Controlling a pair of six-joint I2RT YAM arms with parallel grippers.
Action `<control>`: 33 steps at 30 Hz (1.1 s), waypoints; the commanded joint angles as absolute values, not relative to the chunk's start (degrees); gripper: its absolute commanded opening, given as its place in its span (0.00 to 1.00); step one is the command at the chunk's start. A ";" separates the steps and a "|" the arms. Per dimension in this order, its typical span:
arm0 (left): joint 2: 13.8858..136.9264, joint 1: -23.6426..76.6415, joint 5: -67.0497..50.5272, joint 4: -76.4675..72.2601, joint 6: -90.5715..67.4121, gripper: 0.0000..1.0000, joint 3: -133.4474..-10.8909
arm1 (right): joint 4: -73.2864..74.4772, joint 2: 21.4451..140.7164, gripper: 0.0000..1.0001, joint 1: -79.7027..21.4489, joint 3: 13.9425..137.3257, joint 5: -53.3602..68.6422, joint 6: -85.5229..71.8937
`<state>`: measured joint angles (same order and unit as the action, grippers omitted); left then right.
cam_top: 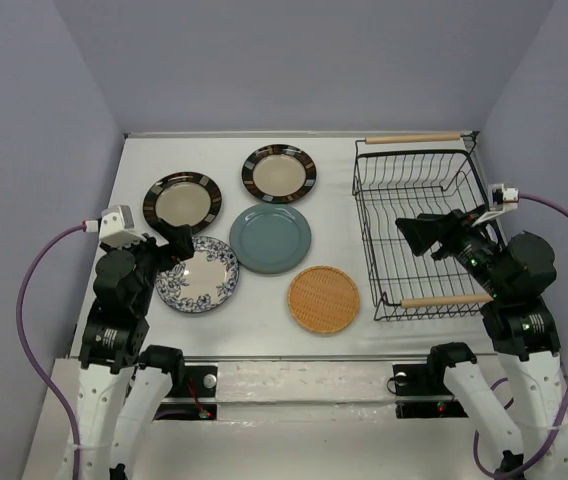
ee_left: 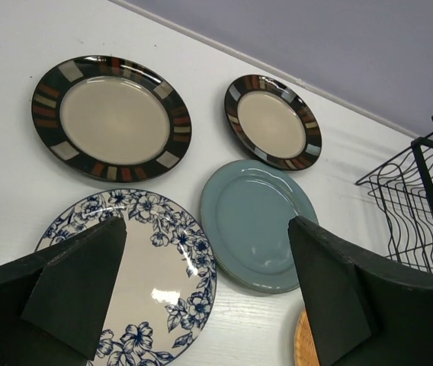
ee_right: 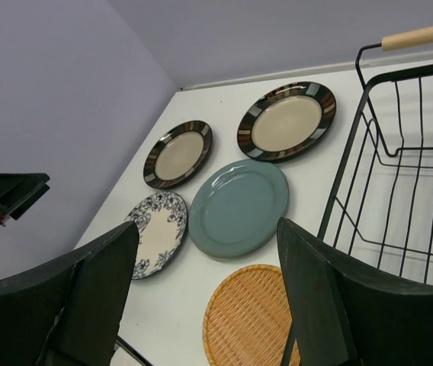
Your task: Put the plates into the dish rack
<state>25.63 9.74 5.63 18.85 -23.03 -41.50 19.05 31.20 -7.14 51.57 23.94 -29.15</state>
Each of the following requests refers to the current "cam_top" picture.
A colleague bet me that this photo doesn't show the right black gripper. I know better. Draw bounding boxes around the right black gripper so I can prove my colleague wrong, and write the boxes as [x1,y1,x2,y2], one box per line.
[394,202,510,296]

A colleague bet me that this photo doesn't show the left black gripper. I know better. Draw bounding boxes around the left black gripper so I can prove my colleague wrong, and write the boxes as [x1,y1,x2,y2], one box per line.
[103,215,195,310]

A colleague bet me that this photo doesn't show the dark striped plate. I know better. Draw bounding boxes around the dark striped plate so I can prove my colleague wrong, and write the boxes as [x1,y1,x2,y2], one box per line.
[142,171,222,234]
[241,144,318,204]

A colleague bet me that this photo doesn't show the blue floral white plate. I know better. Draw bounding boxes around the blue floral white plate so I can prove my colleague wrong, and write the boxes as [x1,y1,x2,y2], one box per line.
[155,236,240,314]

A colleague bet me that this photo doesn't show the black wire dish rack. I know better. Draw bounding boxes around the black wire dish rack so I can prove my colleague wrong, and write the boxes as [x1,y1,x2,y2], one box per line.
[352,132,503,322]

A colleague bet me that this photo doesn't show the teal ceramic plate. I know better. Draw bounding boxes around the teal ceramic plate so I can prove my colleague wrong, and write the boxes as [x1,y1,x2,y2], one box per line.
[229,204,312,275]

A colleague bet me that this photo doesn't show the woven bamboo plate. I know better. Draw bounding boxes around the woven bamboo plate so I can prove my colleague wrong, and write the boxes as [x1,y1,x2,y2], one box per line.
[287,266,360,335]

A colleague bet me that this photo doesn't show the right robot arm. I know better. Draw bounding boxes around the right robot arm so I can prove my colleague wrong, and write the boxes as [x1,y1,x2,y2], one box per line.
[395,207,568,479]

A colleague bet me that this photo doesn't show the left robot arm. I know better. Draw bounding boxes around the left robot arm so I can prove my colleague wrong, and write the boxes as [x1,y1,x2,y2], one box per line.
[57,207,194,479]

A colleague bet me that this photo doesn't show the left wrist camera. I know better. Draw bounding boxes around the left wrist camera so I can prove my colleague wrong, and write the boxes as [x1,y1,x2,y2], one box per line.
[99,205,138,248]

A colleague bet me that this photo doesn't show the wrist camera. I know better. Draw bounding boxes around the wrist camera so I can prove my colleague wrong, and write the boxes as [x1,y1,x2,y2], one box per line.
[474,183,519,226]
[99,205,138,248]

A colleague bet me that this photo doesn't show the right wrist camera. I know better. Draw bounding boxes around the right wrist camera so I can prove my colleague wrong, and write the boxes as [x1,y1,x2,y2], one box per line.
[474,183,519,226]

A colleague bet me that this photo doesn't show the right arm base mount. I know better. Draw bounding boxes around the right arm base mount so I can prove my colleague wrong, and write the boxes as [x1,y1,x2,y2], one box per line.
[386,363,467,420]

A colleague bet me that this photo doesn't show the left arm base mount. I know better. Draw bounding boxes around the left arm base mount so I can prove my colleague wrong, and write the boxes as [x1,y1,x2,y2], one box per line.
[154,364,218,421]

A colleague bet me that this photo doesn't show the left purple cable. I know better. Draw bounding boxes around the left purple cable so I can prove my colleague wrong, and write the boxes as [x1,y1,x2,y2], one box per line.
[16,220,101,480]

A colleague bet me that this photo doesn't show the purple cable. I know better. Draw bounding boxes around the purple cable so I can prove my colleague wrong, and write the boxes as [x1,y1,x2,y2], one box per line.
[16,220,101,480]
[472,192,568,477]

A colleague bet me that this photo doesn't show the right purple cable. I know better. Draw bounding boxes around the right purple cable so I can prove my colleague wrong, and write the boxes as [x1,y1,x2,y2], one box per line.
[472,192,568,477]

